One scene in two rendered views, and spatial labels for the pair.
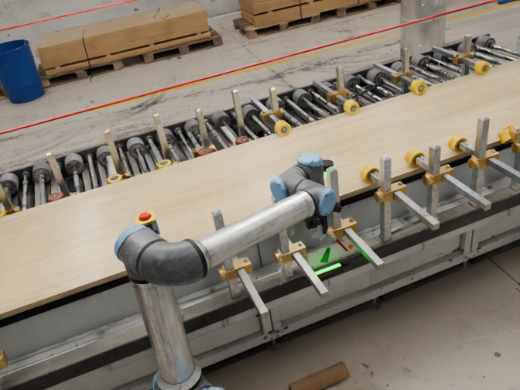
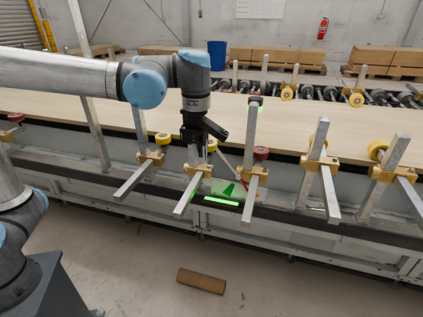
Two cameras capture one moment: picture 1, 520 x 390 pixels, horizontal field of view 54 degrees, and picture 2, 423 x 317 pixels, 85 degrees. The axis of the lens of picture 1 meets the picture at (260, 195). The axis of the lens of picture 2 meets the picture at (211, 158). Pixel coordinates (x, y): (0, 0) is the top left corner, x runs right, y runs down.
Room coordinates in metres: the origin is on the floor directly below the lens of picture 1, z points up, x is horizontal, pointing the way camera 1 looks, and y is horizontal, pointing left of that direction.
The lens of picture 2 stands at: (0.97, -0.61, 1.46)
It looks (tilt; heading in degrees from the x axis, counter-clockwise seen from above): 33 degrees down; 32
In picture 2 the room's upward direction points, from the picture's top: straight up
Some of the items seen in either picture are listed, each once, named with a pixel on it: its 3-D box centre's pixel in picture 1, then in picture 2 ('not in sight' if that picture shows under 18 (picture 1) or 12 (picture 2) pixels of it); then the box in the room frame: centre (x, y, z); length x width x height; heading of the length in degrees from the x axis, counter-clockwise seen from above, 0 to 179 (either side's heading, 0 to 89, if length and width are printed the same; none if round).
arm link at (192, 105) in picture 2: not in sight; (196, 102); (1.54, -0.19, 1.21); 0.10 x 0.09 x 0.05; 17
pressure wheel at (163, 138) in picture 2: not in sight; (163, 144); (1.74, 0.17, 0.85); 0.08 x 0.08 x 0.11
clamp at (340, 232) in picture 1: (340, 228); (252, 173); (1.76, -0.32, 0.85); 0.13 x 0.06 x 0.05; 106
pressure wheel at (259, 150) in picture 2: not in sight; (259, 158); (1.88, -0.31, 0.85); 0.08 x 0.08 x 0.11
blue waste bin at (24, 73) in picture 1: (18, 70); (217, 55); (6.82, 2.89, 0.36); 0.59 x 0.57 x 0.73; 13
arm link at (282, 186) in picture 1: (290, 185); (155, 73); (1.47, -0.11, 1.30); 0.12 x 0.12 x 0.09; 38
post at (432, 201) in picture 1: (432, 190); (376, 189); (1.89, -0.78, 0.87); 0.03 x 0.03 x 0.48; 16
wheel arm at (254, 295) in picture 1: (245, 280); (145, 168); (1.55, 0.12, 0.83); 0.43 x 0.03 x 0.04; 16
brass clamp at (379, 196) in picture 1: (389, 193); (318, 163); (1.83, -0.57, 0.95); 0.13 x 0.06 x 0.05; 106
